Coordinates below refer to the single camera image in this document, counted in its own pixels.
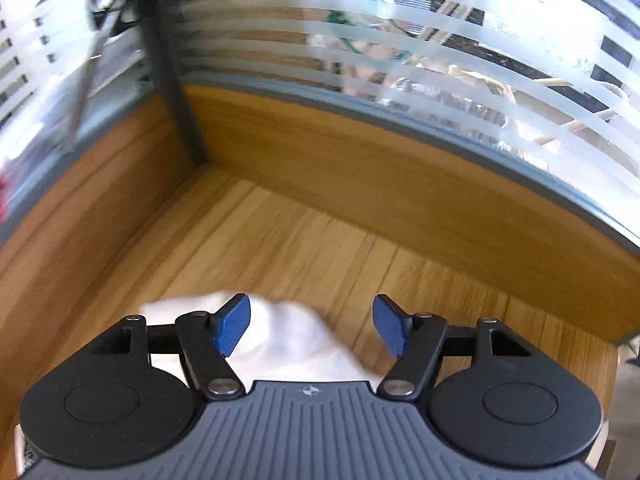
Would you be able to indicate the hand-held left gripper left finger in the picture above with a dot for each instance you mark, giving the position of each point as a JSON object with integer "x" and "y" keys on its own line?
{"x": 232, "y": 325}

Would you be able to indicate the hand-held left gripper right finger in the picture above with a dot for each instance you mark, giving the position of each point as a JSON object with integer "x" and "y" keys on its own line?
{"x": 390, "y": 327}

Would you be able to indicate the cream satin garment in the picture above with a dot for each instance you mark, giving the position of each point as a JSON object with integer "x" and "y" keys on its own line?
{"x": 295, "y": 340}

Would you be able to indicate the green printed plastic bag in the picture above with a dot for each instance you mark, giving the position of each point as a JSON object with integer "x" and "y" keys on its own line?
{"x": 400, "y": 90}

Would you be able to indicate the glass and wood desk partition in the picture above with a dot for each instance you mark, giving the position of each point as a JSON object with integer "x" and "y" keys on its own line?
{"x": 450, "y": 35}
{"x": 30, "y": 85}

